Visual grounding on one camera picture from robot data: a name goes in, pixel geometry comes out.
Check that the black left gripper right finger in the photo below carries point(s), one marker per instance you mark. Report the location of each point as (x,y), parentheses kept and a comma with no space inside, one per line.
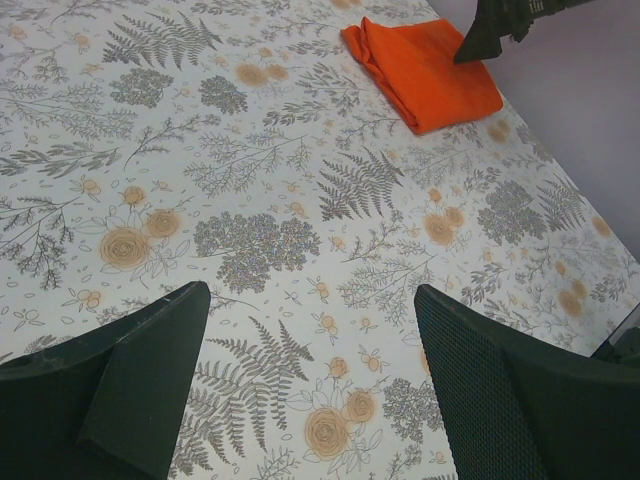
(516,407)

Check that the orange t shirt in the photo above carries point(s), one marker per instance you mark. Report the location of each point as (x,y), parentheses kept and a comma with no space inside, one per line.
(413,66)

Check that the floral patterned table mat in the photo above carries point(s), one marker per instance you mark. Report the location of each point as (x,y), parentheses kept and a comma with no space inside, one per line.
(147,144)

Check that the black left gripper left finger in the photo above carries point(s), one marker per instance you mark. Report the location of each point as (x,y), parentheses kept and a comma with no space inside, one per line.
(107,404)

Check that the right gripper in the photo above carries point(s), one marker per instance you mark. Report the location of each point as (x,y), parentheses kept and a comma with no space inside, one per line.
(511,18)

